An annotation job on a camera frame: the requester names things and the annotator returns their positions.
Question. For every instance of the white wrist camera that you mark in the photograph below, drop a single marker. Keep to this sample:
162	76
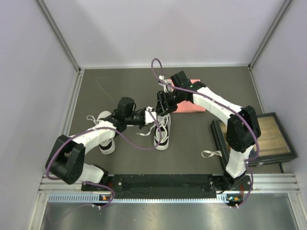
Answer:
150	115
167	83

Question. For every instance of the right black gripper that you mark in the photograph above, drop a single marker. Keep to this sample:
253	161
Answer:
162	108

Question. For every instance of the black glass-lid display box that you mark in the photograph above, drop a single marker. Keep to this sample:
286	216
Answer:
275	146

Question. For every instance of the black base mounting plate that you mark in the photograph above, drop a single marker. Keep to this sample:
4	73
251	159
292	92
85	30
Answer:
171	186

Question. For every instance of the black white sneaker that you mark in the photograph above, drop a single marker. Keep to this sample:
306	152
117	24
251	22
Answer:
161	132
108	146

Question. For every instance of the pink folded cloth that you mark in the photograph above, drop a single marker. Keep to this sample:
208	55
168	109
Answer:
188	107

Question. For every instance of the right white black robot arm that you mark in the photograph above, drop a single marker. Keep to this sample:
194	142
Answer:
242	127

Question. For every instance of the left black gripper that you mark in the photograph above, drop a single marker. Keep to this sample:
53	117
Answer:
143	111

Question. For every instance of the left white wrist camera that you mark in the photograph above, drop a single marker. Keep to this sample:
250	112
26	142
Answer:
150	115

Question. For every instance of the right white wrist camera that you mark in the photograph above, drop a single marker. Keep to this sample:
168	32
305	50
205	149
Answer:
167	83

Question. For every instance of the aluminium extrusion rail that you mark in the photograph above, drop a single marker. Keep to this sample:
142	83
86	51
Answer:
263	183

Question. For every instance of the loose white shoelace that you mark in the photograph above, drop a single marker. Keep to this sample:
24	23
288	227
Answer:
208	154

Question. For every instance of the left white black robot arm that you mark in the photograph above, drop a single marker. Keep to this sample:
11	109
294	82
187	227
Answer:
66	160

